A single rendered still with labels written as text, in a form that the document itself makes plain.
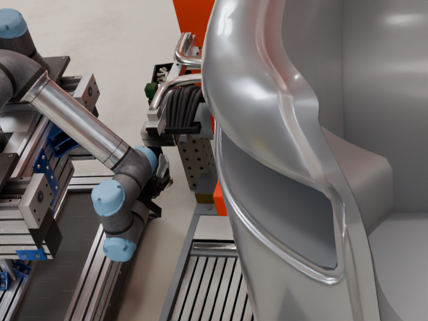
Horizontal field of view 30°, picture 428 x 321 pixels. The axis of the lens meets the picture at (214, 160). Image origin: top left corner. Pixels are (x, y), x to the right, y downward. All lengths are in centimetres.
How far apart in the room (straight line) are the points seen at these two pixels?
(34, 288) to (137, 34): 195
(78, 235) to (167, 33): 169
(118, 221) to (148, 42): 253
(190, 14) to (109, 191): 94
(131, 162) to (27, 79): 31
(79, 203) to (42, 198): 76
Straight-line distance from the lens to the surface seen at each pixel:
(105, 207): 182
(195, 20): 261
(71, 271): 284
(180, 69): 220
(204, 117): 216
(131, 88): 398
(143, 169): 191
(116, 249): 189
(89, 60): 431
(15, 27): 257
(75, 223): 301
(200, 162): 318
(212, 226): 300
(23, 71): 187
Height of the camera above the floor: 217
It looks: 40 degrees down
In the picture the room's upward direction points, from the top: 15 degrees counter-clockwise
